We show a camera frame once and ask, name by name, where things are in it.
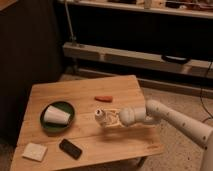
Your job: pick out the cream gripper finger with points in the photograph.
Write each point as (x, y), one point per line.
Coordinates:
(113, 110)
(112, 125)

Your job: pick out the white rounded gripper body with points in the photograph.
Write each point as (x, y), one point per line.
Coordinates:
(132, 115)

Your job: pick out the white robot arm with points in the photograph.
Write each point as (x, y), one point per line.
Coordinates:
(154, 111)

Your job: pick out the orange carrot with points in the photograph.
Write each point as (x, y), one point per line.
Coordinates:
(104, 98)

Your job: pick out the wooden low table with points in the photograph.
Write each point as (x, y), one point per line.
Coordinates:
(97, 145)

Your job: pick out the long wooden shelf bench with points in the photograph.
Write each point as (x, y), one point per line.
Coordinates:
(135, 59)

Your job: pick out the black smartphone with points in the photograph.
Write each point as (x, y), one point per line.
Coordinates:
(70, 149)

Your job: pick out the white paper cup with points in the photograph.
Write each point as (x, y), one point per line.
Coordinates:
(55, 115)

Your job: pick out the dark green plate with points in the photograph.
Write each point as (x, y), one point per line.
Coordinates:
(56, 128)

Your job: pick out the black object on shelf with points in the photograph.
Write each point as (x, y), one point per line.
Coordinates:
(177, 60)

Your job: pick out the white square sponge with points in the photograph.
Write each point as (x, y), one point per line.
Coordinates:
(34, 152)

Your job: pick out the upper wooden shelf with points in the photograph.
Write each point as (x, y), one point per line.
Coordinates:
(129, 7)

